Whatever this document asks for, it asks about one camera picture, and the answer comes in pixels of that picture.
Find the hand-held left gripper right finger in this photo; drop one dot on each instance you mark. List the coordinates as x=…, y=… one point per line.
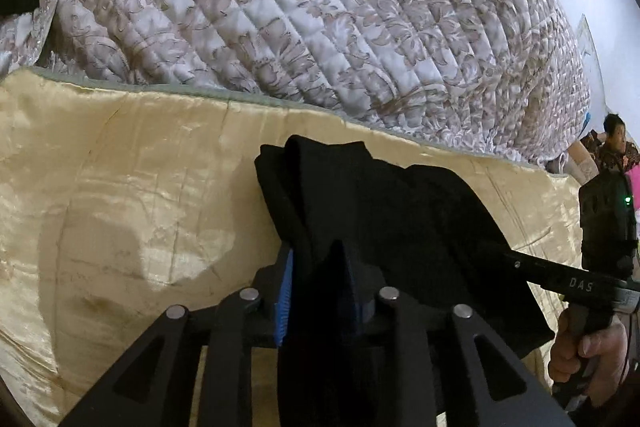
x=352, y=307

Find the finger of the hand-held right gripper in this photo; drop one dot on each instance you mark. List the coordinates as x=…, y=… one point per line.
x=560, y=274

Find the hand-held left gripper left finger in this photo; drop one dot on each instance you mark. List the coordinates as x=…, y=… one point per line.
x=285, y=304

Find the black pants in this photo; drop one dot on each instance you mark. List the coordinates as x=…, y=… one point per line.
x=400, y=217

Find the person's right hand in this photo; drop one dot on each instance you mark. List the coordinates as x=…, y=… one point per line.
x=605, y=357

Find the beige satin blanket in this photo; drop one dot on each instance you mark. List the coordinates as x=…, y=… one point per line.
x=125, y=187

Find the floral quilted quilt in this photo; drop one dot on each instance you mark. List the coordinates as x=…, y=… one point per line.
x=310, y=7

